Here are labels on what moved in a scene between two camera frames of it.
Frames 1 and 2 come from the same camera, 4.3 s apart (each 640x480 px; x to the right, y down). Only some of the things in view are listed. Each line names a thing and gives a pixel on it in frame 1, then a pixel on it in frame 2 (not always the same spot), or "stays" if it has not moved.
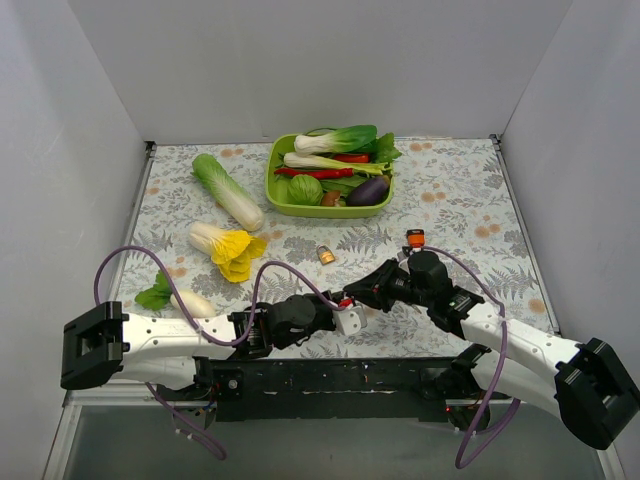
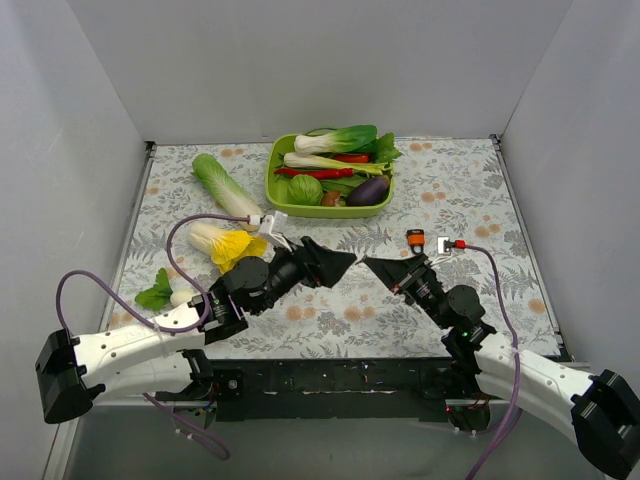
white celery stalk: (309, 160) stays
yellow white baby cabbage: (231, 250) stays
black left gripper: (326, 310) -> (308, 262)
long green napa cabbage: (227, 193) stays
